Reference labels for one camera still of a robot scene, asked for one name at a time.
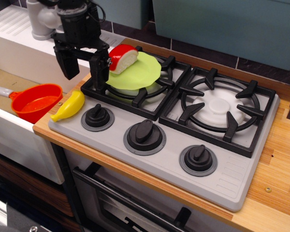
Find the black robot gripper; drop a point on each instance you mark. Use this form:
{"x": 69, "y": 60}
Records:
{"x": 82, "y": 29}

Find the red white cheese wedge toy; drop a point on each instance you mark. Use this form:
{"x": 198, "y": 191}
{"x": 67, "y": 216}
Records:
{"x": 122, "y": 56}

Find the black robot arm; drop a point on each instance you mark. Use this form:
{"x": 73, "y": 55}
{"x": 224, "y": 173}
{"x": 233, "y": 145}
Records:
{"x": 83, "y": 53}

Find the yellow plastic banana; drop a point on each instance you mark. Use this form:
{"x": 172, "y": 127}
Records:
{"x": 70, "y": 107}

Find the grey toy faucet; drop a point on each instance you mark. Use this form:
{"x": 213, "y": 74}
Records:
{"x": 44, "y": 20}

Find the black left stove knob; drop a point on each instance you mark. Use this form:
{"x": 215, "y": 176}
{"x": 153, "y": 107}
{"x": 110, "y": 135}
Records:
{"x": 97, "y": 119}

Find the black stove knob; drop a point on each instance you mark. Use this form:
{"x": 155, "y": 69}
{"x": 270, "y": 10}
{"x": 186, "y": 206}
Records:
{"x": 97, "y": 119}
{"x": 198, "y": 160}
{"x": 144, "y": 138}

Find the light green plastic plate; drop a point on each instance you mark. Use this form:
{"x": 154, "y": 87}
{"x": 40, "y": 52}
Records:
{"x": 143, "y": 73}

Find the white toy sink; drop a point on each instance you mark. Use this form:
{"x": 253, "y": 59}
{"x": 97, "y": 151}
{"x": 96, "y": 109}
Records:
{"x": 25, "y": 61}

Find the orange plastic pot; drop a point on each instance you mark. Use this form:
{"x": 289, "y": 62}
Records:
{"x": 34, "y": 102}

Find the black left burner grate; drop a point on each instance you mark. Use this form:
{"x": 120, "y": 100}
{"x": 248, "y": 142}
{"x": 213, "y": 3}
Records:
{"x": 172, "y": 74}

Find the black burner grate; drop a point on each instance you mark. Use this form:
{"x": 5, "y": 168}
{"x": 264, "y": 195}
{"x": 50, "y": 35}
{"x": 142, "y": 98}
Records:
{"x": 230, "y": 113}
{"x": 172, "y": 74}

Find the white left burner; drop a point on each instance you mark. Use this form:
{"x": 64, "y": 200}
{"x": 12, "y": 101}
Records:
{"x": 155, "y": 93}

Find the white burner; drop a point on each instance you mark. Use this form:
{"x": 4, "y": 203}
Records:
{"x": 217, "y": 103}
{"x": 155, "y": 93}

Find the black middle stove knob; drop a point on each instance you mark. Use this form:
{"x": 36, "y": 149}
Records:
{"x": 144, "y": 138}

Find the grey toy stove top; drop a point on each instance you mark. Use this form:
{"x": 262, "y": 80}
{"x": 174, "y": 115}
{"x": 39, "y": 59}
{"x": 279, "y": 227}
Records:
{"x": 227, "y": 186}

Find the white right burner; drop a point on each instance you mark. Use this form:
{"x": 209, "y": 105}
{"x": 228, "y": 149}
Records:
{"x": 217, "y": 103}

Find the toy oven door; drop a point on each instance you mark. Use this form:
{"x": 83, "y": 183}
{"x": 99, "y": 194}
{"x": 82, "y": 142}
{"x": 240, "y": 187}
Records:
{"x": 121, "y": 204}

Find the black right stove knob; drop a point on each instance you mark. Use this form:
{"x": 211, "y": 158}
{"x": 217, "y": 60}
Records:
{"x": 198, "y": 160}

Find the black right burner grate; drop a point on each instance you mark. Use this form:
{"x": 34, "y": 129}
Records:
{"x": 230, "y": 113}

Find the brass screw in countertop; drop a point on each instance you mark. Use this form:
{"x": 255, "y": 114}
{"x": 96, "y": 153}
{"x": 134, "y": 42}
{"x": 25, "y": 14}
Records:
{"x": 268, "y": 189}

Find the black oven door handle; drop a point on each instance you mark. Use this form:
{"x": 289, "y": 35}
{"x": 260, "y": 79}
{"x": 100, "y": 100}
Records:
{"x": 175, "y": 226}

